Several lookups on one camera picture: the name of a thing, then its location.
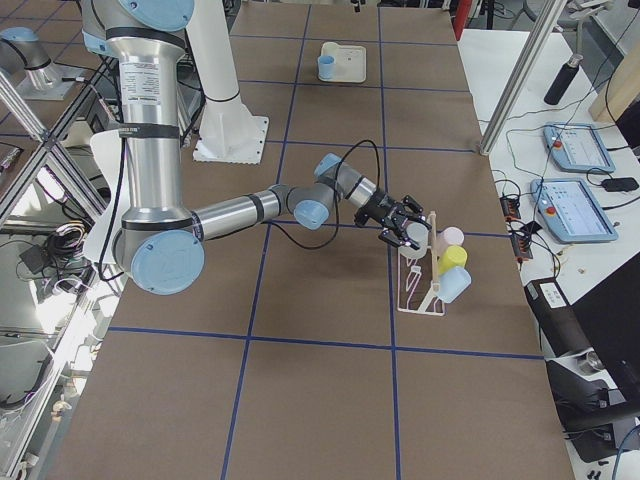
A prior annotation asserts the aluminium frame post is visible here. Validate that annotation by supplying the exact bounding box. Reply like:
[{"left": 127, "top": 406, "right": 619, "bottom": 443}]
[{"left": 479, "top": 0, "right": 565, "bottom": 156}]

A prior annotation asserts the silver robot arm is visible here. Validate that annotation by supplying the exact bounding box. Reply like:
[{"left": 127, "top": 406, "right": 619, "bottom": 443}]
[{"left": 81, "top": 1, "right": 425, "bottom": 295}]

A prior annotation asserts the white wire cup rack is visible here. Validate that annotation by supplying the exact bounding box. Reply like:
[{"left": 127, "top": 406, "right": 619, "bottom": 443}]
[{"left": 396, "top": 211, "right": 447, "bottom": 316}]

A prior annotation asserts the pink plastic cup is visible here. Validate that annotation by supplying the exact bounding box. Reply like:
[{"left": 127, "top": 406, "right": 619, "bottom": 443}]
[{"left": 438, "top": 226, "right": 465, "bottom": 249}]

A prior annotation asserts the white plastic chair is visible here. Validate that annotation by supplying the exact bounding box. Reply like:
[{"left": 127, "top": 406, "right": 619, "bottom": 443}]
[{"left": 82, "top": 128, "right": 131, "bottom": 265}]

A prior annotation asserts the black power adapter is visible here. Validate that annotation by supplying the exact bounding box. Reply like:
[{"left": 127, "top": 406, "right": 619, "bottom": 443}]
[{"left": 601, "top": 177, "right": 639, "bottom": 192}]

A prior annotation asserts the near blue teach pendant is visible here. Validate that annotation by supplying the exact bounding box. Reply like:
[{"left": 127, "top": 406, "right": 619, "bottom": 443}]
[{"left": 530, "top": 178, "right": 618, "bottom": 244}]

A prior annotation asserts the yellow plastic cup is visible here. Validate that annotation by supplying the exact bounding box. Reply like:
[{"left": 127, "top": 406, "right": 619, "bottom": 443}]
[{"left": 438, "top": 245, "right": 468, "bottom": 275}]

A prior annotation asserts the white serving tray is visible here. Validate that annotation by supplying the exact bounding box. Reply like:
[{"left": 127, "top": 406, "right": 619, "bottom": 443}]
[{"left": 320, "top": 42, "right": 367, "bottom": 83}]

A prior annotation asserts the black water bottle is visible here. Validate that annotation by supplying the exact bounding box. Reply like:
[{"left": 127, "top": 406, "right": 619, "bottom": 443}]
[{"left": 543, "top": 53, "right": 584, "bottom": 105}]

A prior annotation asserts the blue teach pendant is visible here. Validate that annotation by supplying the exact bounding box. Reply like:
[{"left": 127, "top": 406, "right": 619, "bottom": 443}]
[
  {"left": 530, "top": 178, "right": 618, "bottom": 244},
  {"left": 543, "top": 123, "right": 615, "bottom": 173}
]

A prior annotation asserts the black labelled box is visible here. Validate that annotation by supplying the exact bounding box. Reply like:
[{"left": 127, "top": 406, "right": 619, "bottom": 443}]
[{"left": 524, "top": 277, "right": 593, "bottom": 357}]

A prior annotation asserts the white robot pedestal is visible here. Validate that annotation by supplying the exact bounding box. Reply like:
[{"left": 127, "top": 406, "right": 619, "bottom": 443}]
[{"left": 186, "top": 0, "right": 269, "bottom": 164}]

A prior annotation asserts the black monitor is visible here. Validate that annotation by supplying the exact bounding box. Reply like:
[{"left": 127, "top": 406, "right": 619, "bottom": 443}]
[{"left": 573, "top": 256, "right": 640, "bottom": 399}]

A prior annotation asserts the grey plastic cup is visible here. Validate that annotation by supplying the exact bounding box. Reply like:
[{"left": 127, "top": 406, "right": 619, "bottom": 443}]
[{"left": 398, "top": 222, "right": 429, "bottom": 259}]

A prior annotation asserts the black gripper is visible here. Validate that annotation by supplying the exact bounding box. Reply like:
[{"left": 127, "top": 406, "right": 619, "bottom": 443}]
[{"left": 354, "top": 189, "right": 426, "bottom": 249}]

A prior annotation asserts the light blue plastic cup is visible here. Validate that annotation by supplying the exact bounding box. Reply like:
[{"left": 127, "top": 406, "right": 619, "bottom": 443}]
[{"left": 437, "top": 266, "right": 472, "bottom": 304}]

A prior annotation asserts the far blue teach pendant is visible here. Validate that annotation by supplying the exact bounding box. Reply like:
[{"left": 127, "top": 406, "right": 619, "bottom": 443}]
[{"left": 543, "top": 123, "right": 615, "bottom": 173}]

